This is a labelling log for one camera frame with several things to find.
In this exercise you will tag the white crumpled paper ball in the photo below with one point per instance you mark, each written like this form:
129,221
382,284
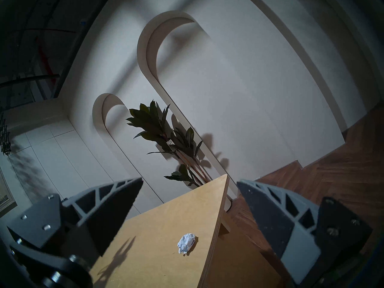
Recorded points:
186,242

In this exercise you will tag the tall green leafy plant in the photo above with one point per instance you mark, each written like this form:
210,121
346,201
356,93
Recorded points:
156,122

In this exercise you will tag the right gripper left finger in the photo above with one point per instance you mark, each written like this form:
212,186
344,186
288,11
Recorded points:
90,218

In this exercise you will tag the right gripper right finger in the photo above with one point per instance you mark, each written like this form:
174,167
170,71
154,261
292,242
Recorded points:
285,227

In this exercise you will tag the light wooden table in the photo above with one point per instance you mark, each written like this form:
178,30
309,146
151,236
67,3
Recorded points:
168,218

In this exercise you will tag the framed wall picture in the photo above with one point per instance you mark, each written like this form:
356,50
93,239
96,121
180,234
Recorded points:
4,197

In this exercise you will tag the white plant pot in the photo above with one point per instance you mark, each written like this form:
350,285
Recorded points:
229,202

